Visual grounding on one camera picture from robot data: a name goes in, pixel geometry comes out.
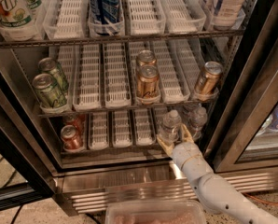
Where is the green soda can front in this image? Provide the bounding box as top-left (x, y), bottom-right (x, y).
top-left (32, 73), bottom-right (67, 108)

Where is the fridge glass door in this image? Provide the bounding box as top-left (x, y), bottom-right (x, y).
top-left (202, 0), bottom-right (278, 173)

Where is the orange soda can front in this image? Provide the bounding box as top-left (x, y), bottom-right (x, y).
top-left (61, 125), bottom-right (83, 151)

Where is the green soda can rear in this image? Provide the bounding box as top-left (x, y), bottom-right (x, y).
top-left (38, 57), bottom-right (69, 93)

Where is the orange soda can rear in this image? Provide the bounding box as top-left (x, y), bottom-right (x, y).
top-left (63, 114), bottom-right (84, 133)

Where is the clear water bottle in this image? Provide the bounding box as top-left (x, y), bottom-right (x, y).
top-left (188, 106), bottom-right (207, 141)
top-left (159, 110), bottom-right (182, 142)

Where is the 7UP bottle front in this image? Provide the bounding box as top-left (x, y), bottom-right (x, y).
top-left (0, 0), bottom-right (35, 41)

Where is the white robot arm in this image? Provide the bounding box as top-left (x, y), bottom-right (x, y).
top-left (157, 123), bottom-right (278, 224)

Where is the gold soda can right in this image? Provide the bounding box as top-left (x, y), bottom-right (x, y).
top-left (194, 62), bottom-right (223, 95)

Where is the green soda can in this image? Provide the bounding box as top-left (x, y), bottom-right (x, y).
top-left (38, 57), bottom-right (69, 93)
top-left (32, 73), bottom-right (67, 108)

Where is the gold soda can front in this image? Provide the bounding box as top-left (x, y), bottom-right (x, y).
top-left (136, 65), bottom-right (160, 99)

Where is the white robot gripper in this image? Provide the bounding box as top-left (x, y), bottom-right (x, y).
top-left (157, 123), bottom-right (213, 181)

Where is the white labelled bottle right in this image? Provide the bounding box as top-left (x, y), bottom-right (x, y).
top-left (212, 0), bottom-right (244, 30)

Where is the gold soda can rear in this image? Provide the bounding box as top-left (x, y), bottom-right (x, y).
top-left (136, 49), bottom-right (157, 67)

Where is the orange cable on floor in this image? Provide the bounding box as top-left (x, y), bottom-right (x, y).
top-left (244, 192), bottom-right (278, 207)

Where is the clear plastic food container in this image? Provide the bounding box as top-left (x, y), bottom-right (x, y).
top-left (105, 200), bottom-right (206, 224)

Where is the orange soda can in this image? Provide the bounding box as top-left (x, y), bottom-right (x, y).
top-left (63, 114), bottom-right (84, 133)
top-left (61, 125), bottom-right (83, 151)

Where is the stainless fridge base grille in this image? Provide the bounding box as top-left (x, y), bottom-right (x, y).
top-left (52, 160), bottom-right (278, 216)

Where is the gold soda can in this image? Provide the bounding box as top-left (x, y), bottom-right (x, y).
top-left (194, 62), bottom-right (223, 95)
top-left (136, 49), bottom-right (157, 67)
top-left (136, 65), bottom-right (160, 99)

